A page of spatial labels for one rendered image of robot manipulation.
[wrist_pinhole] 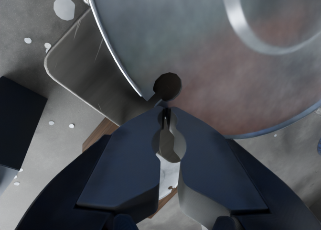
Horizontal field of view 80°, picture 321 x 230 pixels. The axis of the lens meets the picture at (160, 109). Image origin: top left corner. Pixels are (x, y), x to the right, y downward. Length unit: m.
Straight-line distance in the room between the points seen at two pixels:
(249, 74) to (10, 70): 0.91
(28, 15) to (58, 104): 0.37
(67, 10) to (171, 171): 0.74
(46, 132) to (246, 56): 1.01
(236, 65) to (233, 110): 0.04
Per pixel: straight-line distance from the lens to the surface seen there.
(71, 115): 1.03
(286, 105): 0.23
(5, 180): 0.65
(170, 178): 0.90
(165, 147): 0.17
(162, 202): 1.01
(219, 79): 0.16
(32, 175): 1.26
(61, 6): 0.26
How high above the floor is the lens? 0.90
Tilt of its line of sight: 56 degrees down
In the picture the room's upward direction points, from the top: 144 degrees clockwise
